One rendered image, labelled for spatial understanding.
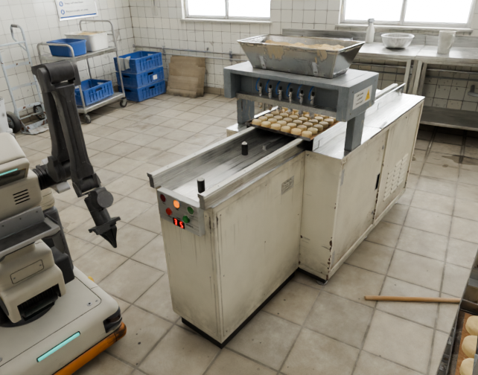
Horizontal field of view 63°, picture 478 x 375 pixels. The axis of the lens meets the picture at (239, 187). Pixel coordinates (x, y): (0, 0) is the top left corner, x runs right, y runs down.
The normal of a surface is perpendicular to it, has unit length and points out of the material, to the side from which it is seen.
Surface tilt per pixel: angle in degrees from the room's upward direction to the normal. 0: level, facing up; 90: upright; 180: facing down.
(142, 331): 0
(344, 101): 90
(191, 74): 67
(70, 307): 0
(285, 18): 90
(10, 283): 98
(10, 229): 90
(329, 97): 90
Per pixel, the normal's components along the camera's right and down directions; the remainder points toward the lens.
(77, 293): -0.02, -0.88
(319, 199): -0.63, 0.39
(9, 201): 0.74, 0.43
